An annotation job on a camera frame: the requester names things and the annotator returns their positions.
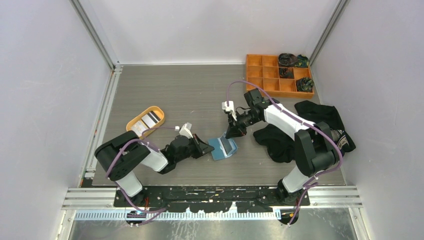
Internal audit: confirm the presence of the blue leather card holder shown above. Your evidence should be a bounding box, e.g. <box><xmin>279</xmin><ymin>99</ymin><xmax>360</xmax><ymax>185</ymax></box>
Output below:
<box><xmin>208</xmin><ymin>132</ymin><xmax>238</xmax><ymax>161</ymax></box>

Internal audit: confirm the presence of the black sock in compartment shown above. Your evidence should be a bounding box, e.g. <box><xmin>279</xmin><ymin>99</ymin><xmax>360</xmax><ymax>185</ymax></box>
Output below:
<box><xmin>278</xmin><ymin>67</ymin><xmax>294</xmax><ymax>79</ymax></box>

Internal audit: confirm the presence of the orange oval plastic tray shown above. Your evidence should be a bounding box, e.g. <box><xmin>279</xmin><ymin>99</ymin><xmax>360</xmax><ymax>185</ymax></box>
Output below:
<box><xmin>126</xmin><ymin>106</ymin><xmax>165</xmax><ymax>139</ymax></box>

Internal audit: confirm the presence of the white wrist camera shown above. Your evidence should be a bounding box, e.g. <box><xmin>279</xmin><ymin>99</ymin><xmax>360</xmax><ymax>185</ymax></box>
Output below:
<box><xmin>221</xmin><ymin>100</ymin><xmax>237</xmax><ymax>122</ymax></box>
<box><xmin>174</xmin><ymin>122</ymin><xmax>193</xmax><ymax>139</ymax></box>

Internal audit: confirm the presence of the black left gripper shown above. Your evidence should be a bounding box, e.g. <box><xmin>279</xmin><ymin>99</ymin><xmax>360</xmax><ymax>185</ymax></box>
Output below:
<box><xmin>175</xmin><ymin>133</ymin><xmax>214</xmax><ymax>163</ymax></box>

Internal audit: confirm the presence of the aluminium frame rail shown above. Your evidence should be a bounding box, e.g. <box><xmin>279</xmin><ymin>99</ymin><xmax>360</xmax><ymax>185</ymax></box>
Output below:
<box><xmin>62</xmin><ymin>186</ymin><xmax>363</xmax><ymax>225</ymax></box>

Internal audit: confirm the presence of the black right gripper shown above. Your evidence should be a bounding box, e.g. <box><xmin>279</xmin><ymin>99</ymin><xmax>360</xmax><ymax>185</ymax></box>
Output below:
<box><xmin>225</xmin><ymin>110</ymin><xmax>261</xmax><ymax>139</ymax></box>

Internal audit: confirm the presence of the black t-shirt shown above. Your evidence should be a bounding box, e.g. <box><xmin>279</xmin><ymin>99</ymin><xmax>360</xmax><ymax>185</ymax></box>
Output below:
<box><xmin>253</xmin><ymin>100</ymin><xmax>357</xmax><ymax>164</ymax></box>

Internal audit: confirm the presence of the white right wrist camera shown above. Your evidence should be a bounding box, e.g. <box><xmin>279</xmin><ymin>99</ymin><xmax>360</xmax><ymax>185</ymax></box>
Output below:
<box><xmin>221</xmin><ymin>100</ymin><xmax>237</xmax><ymax>122</ymax></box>

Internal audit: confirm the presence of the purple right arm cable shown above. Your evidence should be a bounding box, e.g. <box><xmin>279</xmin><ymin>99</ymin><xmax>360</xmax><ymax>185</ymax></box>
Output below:
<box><xmin>225</xmin><ymin>80</ymin><xmax>345</xmax><ymax>227</ymax></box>

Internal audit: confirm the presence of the green black rolled sock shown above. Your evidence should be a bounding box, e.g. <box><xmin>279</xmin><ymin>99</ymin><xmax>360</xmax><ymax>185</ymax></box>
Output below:
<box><xmin>295</xmin><ymin>77</ymin><xmax>315</xmax><ymax>93</ymax></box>

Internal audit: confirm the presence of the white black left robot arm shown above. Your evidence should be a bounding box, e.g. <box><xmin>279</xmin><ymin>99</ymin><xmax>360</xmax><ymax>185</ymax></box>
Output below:
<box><xmin>94</xmin><ymin>130</ymin><xmax>215</xmax><ymax>207</ymax></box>

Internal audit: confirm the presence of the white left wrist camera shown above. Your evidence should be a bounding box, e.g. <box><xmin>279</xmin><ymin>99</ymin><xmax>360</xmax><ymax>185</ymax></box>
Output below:
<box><xmin>174</xmin><ymin>122</ymin><xmax>193</xmax><ymax>139</ymax></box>

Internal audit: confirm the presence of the white card with black stripe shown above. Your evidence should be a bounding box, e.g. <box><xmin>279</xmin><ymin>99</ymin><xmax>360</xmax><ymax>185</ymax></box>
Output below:
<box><xmin>219</xmin><ymin>135</ymin><xmax>233</xmax><ymax>155</ymax></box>

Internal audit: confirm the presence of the green patterned rolled sock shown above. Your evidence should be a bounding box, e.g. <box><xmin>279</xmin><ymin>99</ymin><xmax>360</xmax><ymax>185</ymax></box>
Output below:
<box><xmin>295</xmin><ymin>54</ymin><xmax>310</xmax><ymax>68</ymax></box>

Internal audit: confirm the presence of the silver VIP card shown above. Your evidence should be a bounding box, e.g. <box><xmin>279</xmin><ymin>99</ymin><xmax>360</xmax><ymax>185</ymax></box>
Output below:
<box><xmin>129</xmin><ymin>120</ymin><xmax>149</xmax><ymax>138</ymax></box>

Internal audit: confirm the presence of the dark rolled sock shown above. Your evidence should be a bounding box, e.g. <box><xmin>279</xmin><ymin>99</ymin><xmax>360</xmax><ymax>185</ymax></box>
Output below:
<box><xmin>277</xmin><ymin>53</ymin><xmax>299</xmax><ymax>67</ymax></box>

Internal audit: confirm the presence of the orange compartment organizer box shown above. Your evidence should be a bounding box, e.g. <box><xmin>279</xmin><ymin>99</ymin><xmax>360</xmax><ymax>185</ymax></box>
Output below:
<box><xmin>245</xmin><ymin>54</ymin><xmax>315</xmax><ymax>99</ymax></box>

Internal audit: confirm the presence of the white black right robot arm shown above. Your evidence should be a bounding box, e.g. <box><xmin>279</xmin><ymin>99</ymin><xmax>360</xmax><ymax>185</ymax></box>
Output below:
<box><xmin>221</xmin><ymin>88</ymin><xmax>343</xmax><ymax>206</ymax></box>

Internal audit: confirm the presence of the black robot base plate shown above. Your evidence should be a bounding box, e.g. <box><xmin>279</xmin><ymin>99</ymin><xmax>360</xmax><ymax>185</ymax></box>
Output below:
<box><xmin>131</xmin><ymin>185</ymin><xmax>310</xmax><ymax>213</ymax></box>

